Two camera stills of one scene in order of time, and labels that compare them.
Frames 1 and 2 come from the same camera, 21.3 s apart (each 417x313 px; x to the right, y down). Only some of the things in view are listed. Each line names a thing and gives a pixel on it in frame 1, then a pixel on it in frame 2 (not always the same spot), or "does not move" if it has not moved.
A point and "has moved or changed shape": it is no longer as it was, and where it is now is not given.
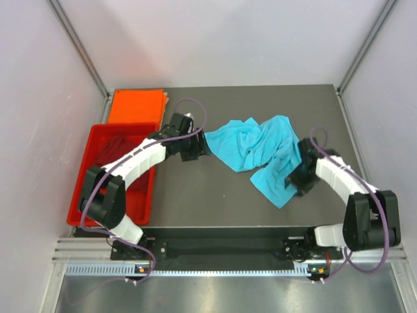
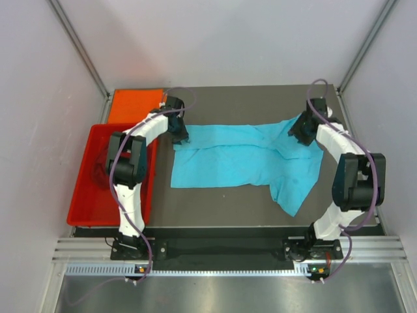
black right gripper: [301, 187] -> [296, 130]
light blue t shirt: [270, 147] has moved or changed shape
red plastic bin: [104, 143] does not move
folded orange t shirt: [139, 106] does not move
